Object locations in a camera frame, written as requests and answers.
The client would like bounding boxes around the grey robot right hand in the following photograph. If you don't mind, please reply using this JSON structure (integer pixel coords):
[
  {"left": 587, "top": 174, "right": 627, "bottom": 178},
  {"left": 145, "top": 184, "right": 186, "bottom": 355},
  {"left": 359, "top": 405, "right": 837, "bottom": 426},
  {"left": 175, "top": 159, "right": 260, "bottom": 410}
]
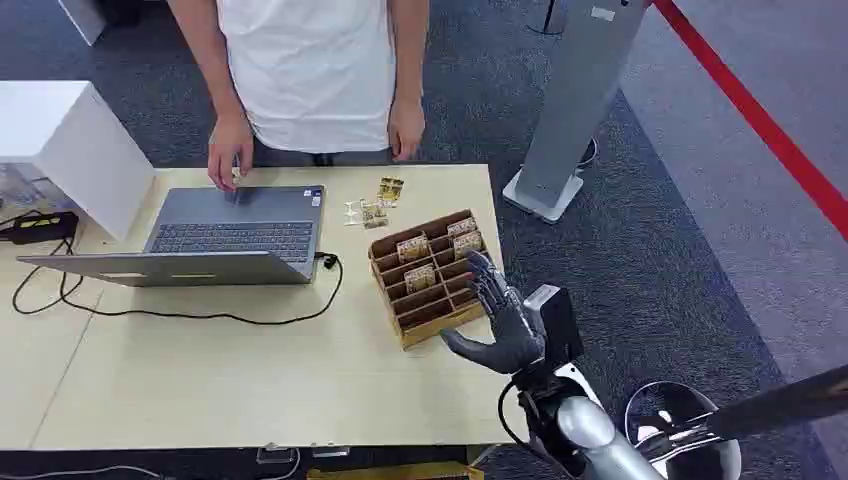
[{"left": 439, "top": 250, "right": 547, "bottom": 376}]

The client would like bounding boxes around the person's right hand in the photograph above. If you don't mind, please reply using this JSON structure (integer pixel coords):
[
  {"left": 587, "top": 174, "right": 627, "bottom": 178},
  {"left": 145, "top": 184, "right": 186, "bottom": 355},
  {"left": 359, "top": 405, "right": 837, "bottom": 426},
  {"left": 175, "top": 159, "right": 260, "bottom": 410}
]
[{"left": 207, "top": 112, "right": 256, "bottom": 193}]

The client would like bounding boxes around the person's left hand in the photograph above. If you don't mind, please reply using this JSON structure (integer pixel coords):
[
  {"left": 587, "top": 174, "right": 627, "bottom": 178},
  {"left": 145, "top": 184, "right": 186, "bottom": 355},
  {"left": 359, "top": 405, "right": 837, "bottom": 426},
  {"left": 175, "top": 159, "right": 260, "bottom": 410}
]
[{"left": 387, "top": 97, "right": 427, "bottom": 163}]

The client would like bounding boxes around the grey laptop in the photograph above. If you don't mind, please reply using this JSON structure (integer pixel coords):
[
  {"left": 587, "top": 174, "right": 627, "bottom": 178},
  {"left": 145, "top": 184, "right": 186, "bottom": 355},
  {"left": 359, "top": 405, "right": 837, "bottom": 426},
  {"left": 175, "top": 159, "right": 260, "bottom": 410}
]
[{"left": 16, "top": 184, "right": 327, "bottom": 289}]

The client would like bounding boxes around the wooden card box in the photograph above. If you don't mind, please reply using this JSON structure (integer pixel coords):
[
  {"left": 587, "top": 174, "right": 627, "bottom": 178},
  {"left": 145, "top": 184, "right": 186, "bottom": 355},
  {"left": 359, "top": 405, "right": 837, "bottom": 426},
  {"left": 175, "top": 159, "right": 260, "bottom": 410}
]
[{"left": 367, "top": 209, "right": 505, "bottom": 351}]

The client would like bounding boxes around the person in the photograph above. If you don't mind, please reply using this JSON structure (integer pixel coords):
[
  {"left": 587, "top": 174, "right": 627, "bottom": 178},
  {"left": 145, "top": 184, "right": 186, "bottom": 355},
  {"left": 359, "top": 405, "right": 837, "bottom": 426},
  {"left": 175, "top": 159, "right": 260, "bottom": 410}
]
[{"left": 165, "top": 0, "right": 432, "bottom": 168}]

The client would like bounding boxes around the white box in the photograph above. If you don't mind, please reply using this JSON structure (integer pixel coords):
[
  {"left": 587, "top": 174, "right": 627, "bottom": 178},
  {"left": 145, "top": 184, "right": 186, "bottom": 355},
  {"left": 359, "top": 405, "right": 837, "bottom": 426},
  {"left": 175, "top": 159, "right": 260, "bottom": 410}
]
[{"left": 0, "top": 80, "right": 157, "bottom": 241}]

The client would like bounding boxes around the chrome round stanchion base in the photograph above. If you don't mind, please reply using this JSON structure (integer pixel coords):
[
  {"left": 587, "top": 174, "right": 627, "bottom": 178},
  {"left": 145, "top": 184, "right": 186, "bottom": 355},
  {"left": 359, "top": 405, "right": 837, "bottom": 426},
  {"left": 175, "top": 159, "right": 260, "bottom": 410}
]
[{"left": 623, "top": 380, "right": 743, "bottom": 480}]

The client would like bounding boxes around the grey floor pillar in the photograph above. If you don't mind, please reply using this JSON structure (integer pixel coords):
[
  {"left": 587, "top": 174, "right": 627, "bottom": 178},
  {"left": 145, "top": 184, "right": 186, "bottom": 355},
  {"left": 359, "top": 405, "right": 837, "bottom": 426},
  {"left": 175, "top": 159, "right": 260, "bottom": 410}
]
[{"left": 502, "top": 0, "right": 651, "bottom": 225}]

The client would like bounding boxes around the yellow wooden board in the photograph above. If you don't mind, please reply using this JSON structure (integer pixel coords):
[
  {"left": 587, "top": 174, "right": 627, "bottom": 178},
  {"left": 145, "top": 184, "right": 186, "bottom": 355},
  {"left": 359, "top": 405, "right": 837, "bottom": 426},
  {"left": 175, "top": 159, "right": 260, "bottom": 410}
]
[{"left": 305, "top": 461, "right": 485, "bottom": 480}]

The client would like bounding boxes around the black power adapter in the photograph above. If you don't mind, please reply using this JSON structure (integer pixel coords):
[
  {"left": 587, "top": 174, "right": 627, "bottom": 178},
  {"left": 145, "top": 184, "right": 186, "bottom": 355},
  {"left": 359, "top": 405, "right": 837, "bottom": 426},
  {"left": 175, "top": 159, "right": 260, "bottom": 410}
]
[{"left": 0, "top": 210, "right": 80, "bottom": 246}]

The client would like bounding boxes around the red barrier belt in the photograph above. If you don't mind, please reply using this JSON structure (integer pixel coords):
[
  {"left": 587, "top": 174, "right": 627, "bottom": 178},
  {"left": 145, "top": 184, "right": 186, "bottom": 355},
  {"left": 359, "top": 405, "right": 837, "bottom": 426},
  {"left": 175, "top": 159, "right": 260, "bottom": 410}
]
[{"left": 652, "top": 0, "right": 848, "bottom": 243}]

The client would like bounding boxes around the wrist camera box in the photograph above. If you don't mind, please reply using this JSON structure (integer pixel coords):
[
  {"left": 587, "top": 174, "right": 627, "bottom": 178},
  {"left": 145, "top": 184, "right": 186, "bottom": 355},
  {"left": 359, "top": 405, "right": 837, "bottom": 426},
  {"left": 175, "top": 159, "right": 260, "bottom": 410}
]
[{"left": 521, "top": 283, "right": 586, "bottom": 369}]

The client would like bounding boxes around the black laptop power cable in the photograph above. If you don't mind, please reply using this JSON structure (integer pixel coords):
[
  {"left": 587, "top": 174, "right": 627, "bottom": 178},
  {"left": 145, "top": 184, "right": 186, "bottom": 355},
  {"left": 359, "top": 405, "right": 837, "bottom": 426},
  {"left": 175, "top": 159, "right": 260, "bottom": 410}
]
[{"left": 11, "top": 235, "right": 345, "bottom": 327}]

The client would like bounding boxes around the black stanchion post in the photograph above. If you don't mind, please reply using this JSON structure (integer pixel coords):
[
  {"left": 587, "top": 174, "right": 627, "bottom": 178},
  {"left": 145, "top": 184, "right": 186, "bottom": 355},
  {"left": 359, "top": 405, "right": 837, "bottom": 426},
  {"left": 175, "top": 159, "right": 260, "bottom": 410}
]
[{"left": 705, "top": 362, "right": 848, "bottom": 442}]

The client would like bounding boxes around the white cable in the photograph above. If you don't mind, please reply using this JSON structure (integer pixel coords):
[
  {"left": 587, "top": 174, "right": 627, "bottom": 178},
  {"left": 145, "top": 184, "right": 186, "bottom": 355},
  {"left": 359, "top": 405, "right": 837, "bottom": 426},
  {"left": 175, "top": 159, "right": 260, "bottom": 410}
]
[{"left": 0, "top": 464, "right": 164, "bottom": 480}]

